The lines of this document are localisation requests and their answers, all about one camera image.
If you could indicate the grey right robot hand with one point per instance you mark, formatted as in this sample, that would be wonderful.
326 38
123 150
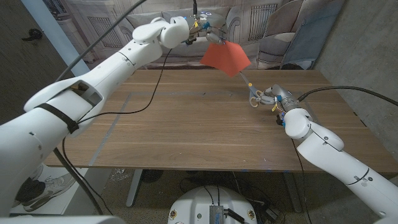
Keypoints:
280 95

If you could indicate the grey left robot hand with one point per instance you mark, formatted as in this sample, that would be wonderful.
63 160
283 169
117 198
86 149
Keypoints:
211 23

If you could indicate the red origami paper sheet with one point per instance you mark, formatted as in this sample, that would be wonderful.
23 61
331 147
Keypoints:
225 57

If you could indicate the silver box on robot base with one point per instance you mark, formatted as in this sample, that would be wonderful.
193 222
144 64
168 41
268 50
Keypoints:
216 214

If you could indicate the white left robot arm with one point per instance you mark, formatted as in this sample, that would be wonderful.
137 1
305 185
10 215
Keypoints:
62 109

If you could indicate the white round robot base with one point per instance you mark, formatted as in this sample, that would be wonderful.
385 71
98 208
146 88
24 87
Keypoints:
192 205

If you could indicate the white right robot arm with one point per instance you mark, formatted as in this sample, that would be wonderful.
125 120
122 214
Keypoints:
335 155

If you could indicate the printed sofa room backdrop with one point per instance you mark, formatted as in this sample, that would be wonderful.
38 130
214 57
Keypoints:
280 18

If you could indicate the grey blue leaning board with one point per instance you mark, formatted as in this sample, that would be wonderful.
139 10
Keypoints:
314 34

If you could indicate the white table leg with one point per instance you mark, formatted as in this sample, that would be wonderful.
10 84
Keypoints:
292 193
133 189

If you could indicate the black power adapter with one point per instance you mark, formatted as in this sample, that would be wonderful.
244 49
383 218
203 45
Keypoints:
272 213

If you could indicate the white floor board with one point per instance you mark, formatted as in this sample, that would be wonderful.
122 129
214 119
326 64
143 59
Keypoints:
81 199

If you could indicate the grey white sneaker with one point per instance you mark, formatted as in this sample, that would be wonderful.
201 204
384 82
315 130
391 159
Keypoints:
53 186

